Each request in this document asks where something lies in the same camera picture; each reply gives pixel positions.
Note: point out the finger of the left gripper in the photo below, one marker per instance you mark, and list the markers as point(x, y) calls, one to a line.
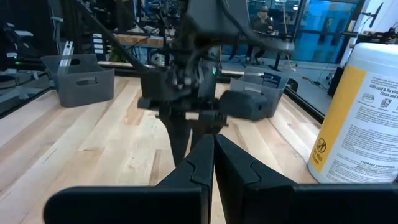
point(205, 127)
point(178, 137)

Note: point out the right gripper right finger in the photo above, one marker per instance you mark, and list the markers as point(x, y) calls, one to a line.
point(280, 205)

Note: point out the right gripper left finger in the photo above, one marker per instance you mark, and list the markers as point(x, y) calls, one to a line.
point(155, 205)

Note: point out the blue glass partition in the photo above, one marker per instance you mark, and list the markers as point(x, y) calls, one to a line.
point(323, 31)

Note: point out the grey translucent plastic bin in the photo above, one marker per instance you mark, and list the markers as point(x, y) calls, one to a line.
point(81, 87)
point(276, 93)

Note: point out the white wipes canister yellow label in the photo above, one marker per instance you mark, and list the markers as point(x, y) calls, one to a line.
point(357, 118)

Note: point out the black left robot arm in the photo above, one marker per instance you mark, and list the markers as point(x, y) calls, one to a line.
point(214, 18)

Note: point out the wooden table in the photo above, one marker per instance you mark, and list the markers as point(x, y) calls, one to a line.
point(136, 40)

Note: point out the person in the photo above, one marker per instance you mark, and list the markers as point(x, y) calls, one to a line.
point(261, 20)

